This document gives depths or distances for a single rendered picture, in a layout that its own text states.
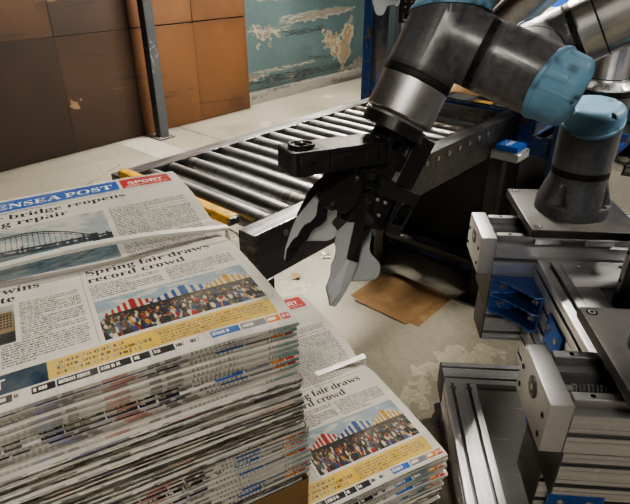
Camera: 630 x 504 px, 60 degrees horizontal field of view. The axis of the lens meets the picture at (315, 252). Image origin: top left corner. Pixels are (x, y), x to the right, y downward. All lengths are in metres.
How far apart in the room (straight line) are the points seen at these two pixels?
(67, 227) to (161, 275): 0.15
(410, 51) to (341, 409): 0.41
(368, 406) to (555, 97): 0.40
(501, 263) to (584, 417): 0.50
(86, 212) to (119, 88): 3.94
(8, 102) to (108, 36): 0.86
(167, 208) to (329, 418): 0.31
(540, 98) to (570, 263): 0.74
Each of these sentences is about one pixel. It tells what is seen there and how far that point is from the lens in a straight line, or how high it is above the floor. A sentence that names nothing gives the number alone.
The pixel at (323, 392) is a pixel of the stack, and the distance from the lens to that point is 0.71.
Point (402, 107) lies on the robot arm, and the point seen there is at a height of 1.17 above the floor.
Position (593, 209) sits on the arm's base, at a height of 0.85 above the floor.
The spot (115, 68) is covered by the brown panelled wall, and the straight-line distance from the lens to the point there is 4.54.
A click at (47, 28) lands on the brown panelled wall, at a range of 4.31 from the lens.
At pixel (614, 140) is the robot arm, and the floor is 0.99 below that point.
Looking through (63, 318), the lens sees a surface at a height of 1.06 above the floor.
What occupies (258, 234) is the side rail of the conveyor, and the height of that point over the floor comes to 0.80.
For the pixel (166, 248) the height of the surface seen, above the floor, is 1.06.
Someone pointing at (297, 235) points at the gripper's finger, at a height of 1.02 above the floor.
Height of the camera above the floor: 1.31
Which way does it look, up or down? 29 degrees down
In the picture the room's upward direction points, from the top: straight up
